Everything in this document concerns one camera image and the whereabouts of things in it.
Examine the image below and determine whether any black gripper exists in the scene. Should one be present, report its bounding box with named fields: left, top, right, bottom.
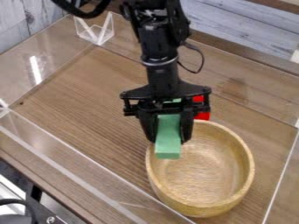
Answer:
left=120, top=80, right=211, bottom=144

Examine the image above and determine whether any green rectangular block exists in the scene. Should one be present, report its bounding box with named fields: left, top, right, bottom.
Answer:
left=154, top=115, right=182, bottom=159

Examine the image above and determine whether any brown wooden bowl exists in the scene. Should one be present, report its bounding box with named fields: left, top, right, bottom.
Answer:
left=144, top=121, right=255, bottom=218

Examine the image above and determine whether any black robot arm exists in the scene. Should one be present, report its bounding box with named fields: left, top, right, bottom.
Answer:
left=119, top=0, right=211, bottom=143

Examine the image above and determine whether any red plush ball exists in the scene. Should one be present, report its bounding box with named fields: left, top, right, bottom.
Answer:
left=192, top=95, right=211, bottom=121

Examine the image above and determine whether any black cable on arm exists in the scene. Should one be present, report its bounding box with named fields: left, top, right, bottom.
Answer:
left=176, top=40, right=206, bottom=75

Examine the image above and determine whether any clear acrylic enclosure wall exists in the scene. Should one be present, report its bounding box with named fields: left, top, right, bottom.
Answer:
left=0, top=14, right=299, bottom=224

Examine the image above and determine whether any clear acrylic corner bracket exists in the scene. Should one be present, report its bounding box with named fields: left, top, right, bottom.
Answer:
left=74, top=12, right=115, bottom=46

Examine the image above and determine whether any black table frame bracket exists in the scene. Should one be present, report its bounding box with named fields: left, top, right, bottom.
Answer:
left=25, top=184, right=67, bottom=224

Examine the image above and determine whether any black cable bottom left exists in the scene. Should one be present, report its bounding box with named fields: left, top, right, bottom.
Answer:
left=0, top=199, right=39, bottom=224

